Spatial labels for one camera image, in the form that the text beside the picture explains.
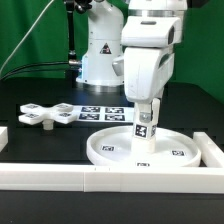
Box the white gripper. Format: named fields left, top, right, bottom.
left=112, top=16, right=183, bottom=126

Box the white round table top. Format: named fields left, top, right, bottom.
left=86, top=126, right=201, bottom=168

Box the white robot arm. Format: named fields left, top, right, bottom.
left=76, top=0, right=187, bottom=126

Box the white sheet with fiducial markers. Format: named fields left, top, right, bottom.
left=72, top=106, right=134, bottom=123

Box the white cross-shaped table base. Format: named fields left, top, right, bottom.
left=18, top=103, right=78, bottom=131

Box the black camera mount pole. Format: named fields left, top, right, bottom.
left=63, top=0, right=92, bottom=87

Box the white U-shaped workspace frame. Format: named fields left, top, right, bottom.
left=0, top=132, right=224, bottom=194

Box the black cable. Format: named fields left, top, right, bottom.
left=0, top=60, right=73, bottom=83

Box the grey cable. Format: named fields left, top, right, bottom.
left=0, top=0, right=55, bottom=76

